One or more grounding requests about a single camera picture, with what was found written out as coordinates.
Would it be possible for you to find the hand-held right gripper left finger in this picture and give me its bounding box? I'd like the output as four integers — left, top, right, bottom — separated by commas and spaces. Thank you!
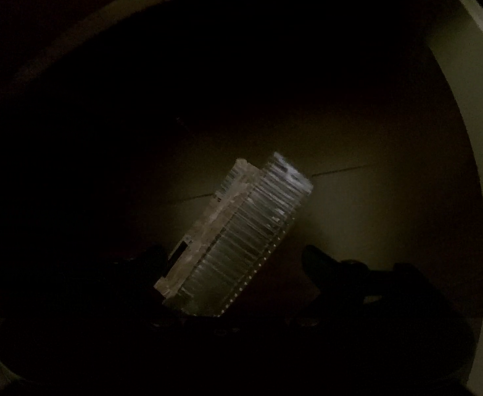
111, 245, 174, 324

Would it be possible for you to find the clear ribbed plastic container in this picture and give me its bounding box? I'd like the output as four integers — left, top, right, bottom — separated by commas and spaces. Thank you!
154, 151, 313, 319

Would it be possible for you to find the brown cardboard box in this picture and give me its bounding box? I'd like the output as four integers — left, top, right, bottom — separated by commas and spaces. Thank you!
0, 0, 483, 396

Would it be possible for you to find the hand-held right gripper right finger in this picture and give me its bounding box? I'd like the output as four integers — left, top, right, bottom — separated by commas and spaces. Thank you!
301, 245, 392, 327

